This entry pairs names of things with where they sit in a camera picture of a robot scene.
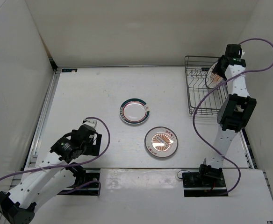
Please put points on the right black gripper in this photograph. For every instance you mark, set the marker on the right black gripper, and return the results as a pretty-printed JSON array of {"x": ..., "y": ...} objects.
[{"x": 217, "y": 69}]

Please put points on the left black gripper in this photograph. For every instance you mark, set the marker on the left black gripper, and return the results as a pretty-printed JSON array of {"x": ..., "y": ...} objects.
[{"x": 93, "y": 149}]

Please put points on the orange pattern plate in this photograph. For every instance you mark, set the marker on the orange pattern plate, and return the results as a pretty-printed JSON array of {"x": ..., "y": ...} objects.
[
  {"x": 161, "y": 142},
  {"x": 212, "y": 79}
]

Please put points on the green red rimmed plate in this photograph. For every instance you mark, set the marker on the green red rimmed plate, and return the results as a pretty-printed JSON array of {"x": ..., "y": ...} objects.
[{"x": 134, "y": 111}]

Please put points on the orange pattern plate front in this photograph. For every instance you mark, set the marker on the orange pattern plate front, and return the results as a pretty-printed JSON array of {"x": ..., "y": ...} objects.
[{"x": 161, "y": 142}]

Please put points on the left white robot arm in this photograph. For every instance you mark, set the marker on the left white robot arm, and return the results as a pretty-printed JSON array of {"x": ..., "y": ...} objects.
[{"x": 56, "y": 172}]

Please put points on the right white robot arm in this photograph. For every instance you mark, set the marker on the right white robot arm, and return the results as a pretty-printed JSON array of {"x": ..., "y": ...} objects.
[{"x": 234, "y": 113}]

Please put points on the small blue rack label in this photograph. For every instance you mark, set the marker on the small blue rack label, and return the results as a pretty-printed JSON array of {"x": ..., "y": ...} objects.
[{"x": 204, "y": 69}]

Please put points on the small black label sticker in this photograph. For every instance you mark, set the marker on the small black label sticker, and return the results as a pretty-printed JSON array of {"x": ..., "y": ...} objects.
[{"x": 69, "y": 70}]

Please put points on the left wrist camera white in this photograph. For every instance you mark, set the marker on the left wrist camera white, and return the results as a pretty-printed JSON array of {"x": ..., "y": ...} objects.
[{"x": 90, "y": 122}]

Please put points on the black wire dish rack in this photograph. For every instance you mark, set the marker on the black wire dish rack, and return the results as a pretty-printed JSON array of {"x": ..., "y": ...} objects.
[{"x": 196, "y": 89}]

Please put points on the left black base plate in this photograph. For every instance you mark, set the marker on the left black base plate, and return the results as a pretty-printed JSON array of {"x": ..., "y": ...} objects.
[{"x": 88, "y": 187}]

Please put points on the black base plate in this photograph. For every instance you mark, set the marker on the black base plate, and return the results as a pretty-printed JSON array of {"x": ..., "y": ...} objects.
[
  {"x": 88, "y": 187},
  {"x": 195, "y": 186}
]

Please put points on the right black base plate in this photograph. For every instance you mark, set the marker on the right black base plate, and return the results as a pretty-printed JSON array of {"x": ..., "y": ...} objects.
[{"x": 195, "y": 186}]

